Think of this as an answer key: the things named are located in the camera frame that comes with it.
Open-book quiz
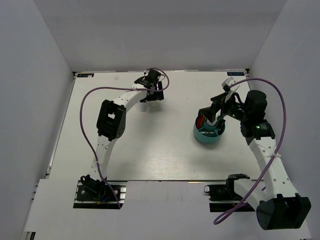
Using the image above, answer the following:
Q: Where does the purple cable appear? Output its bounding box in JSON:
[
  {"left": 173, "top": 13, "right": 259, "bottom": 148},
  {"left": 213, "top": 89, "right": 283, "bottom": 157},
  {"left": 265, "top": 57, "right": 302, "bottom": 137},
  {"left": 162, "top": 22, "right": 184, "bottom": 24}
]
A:
[
  {"left": 79, "top": 67, "right": 170, "bottom": 210},
  {"left": 213, "top": 78, "right": 287, "bottom": 226}
]

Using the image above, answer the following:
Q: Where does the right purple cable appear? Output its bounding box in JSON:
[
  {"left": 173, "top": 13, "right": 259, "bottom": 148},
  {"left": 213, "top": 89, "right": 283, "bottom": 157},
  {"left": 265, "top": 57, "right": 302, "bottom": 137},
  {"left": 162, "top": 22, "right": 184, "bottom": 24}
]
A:
[{"left": 213, "top": 78, "right": 287, "bottom": 226}]

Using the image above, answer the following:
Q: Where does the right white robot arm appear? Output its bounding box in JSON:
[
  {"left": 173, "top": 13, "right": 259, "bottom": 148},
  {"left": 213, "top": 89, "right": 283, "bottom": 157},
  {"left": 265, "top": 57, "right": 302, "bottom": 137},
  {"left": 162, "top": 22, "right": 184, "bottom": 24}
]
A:
[{"left": 194, "top": 90, "right": 311, "bottom": 230}]

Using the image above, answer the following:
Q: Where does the white lotion bottle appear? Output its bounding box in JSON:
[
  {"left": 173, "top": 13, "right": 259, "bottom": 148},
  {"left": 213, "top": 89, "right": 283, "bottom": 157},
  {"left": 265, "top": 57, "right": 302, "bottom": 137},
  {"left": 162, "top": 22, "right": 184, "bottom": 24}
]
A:
[{"left": 205, "top": 119, "right": 217, "bottom": 127}]

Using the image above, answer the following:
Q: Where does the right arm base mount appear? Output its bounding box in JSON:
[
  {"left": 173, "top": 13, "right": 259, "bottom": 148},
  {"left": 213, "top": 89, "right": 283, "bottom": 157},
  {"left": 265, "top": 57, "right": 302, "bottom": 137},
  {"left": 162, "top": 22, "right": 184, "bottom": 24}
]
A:
[{"left": 203, "top": 173, "right": 250, "bottom": 213}]

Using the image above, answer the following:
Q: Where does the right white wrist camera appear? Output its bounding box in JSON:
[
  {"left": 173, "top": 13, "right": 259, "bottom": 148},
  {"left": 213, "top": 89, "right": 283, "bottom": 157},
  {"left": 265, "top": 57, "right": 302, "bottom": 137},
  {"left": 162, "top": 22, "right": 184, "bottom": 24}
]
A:
[{"left": 221, "top": 77, "right": 239, "bottom": 103}]

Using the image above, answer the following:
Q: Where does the clear eyeshadow palette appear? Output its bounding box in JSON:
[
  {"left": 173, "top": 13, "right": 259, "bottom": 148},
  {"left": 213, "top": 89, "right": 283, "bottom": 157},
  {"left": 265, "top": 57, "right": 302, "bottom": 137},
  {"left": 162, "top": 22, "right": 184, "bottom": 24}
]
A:
[{"left": 199, "top": 130, "right": 216, "bottom": 136}]

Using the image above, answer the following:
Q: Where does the teal round organizer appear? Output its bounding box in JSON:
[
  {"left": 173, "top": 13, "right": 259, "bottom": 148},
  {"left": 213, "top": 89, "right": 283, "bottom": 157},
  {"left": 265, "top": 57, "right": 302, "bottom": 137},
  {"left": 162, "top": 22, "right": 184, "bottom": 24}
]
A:
[{"left": 193, "top": 116, "right": 226, "bottom": 144}]

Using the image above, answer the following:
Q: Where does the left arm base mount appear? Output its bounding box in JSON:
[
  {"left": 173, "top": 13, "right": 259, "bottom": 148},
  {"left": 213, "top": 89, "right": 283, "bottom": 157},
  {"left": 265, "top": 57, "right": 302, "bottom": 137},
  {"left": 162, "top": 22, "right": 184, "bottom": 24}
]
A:
[{"left": 73, "top": 175, "right": 126, "bottom": 210}]

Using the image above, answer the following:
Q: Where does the black squeeze tube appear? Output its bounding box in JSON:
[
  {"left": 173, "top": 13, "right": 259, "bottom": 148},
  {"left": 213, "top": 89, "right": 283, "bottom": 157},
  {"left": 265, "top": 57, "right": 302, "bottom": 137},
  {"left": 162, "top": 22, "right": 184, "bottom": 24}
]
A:
[{"left": 217, "top": 119, "right": 225, "bottom": 135}]

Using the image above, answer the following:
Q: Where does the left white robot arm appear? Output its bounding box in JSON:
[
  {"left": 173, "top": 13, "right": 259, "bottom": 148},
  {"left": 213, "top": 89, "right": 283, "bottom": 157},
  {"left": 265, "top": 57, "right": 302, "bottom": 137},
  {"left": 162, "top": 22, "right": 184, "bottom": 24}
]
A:
[{"left": 79, "top": 68, "right": 168, "bottom": 201}]

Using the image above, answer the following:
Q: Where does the red lip gloss tube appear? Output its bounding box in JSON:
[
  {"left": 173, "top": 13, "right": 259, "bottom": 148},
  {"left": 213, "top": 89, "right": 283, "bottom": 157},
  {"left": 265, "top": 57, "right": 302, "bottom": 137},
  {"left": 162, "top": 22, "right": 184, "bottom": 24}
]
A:
[{"left": 196, "top": 114, "right": 205, "bottom": 130}]

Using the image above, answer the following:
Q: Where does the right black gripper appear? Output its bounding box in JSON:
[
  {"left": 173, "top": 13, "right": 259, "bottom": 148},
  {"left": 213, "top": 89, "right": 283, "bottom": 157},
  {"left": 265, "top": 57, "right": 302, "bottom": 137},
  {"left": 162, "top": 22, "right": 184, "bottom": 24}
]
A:
[{"left": 199, "top": 91, "right": 250, "bottom": 123}]

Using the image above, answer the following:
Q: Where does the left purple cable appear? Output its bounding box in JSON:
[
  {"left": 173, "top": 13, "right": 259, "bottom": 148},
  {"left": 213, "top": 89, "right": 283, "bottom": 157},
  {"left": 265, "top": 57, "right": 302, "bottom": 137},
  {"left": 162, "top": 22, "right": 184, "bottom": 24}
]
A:
[{"left": 79, "top": 67, "right": 170, "bottom": 210}]

